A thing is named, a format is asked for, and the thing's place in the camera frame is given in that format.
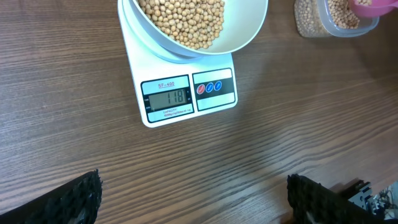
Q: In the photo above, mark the soybeans in white bowl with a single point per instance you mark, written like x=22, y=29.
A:
x=192, y=23

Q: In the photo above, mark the white round bowl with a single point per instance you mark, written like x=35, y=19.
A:
x=243, y=20

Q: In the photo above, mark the clear plastic container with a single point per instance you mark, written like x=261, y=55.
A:
x=326, y=25

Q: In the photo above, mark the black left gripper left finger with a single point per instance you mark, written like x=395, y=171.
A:
x=77, y=201

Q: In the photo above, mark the yellow soybeans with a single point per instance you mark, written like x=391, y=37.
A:
x=339, y=14

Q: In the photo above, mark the white digital kitchen scale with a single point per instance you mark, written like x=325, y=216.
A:
x=170, y=87

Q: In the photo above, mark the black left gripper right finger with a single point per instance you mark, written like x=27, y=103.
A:
x=313, y=203

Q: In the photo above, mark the pink plastic measuring scoop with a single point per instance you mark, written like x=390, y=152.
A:
x=372, y=8

